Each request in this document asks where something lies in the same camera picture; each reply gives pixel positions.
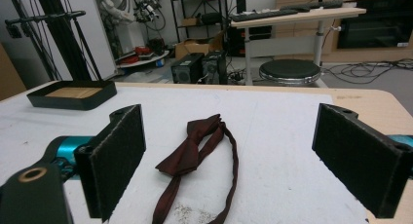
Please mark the dark red bow tie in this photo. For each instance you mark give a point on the dark red bow tie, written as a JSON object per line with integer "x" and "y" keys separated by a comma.
{"x": 198, "y": 159}

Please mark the black tray with wooden bottom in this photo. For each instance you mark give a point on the black tray with wooden bottom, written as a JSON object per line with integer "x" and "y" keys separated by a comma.
{"x": 73, "y": 95}

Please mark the black oven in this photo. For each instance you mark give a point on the black oven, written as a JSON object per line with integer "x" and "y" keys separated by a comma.
{"x": 376, "y": 22}

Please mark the black keyboard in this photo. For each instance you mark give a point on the black keyboard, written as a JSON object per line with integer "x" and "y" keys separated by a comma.
{"x": 264, "y": 15}

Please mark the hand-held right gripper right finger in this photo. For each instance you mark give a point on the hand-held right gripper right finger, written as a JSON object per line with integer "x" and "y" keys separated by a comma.
{"x": 360, "y": 159}

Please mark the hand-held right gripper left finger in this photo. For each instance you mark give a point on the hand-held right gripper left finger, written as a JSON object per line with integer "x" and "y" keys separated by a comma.
{"x": 112, "y": 159}

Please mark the black tripod stand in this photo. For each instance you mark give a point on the black tripod stand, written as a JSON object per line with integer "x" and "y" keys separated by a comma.
{"x": 61, "y": 39}

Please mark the black metal shelf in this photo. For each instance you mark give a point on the black metal shelf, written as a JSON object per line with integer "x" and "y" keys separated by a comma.
{"x": 191, "y": 13}

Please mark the black computer tower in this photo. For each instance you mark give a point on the black computer tower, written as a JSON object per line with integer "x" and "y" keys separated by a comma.
{"x": 186, "y": 69}
{"x": 214, "y": 68}

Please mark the cardboard box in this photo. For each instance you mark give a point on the cardboard box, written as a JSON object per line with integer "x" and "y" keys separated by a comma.
{"x": 195, "y": 47}

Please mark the white table mat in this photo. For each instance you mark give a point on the white table mat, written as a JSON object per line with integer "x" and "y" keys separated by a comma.
{"x": 195, "y": 146}

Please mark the black round stool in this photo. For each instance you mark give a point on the black round stool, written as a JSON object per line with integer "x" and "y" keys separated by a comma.
{"x": 290, "y": 72}

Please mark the light wooden desk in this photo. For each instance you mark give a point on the light wooden desk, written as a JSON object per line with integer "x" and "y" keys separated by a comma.
{"x": 292, "y": 18}

